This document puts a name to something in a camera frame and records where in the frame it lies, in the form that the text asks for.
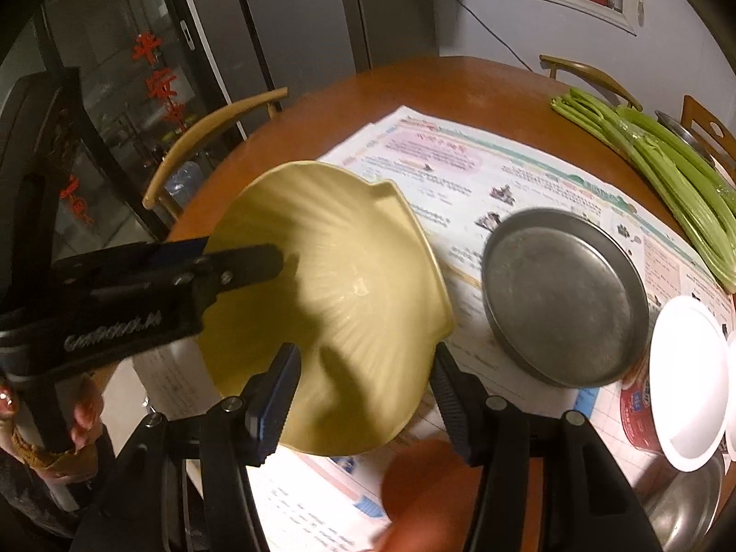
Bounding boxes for round metal pan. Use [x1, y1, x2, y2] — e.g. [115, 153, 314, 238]
[480, 208, 649, 389]

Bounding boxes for yellow leaf-shaped plate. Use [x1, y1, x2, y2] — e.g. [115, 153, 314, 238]
[197, 162, 453, 456]

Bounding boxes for stainless steel bowl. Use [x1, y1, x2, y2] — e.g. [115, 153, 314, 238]
[644, 452, 725, 551]

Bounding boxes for left hand red nails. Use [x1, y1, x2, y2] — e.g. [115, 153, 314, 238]
[1, 378, 104, 485]

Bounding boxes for orange plastic plate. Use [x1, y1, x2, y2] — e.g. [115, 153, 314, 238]
[379, 437, 546, 552]

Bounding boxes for curved wooden chair left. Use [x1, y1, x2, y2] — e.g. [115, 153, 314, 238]
[142, 87, 289, 219]

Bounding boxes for curved wooden chair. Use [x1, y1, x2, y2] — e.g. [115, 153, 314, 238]
[539, 54, 643, 111]
[142, 87, 289, 219]

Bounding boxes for white-lidded red noodle cup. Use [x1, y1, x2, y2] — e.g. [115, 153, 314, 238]
[620, 295, 732, 472]

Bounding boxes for grey refrigerator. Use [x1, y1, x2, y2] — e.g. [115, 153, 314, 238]
[173, 0, 438, 107]

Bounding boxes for green celery bunch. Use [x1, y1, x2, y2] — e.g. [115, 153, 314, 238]
[550, 87, 735, 294]

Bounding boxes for curved wooden chair far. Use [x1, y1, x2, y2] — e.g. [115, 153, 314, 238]
[539, 54, 643, 111]

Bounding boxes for metal dish behind celery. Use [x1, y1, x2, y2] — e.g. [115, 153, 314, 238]
[655, 110, 715, 167]

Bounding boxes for wooden chair with cutout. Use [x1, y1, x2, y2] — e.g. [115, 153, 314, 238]
[681, 95, 736, 181]

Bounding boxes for black power cable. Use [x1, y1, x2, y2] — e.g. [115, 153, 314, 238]
[431, 0, 534, 73]

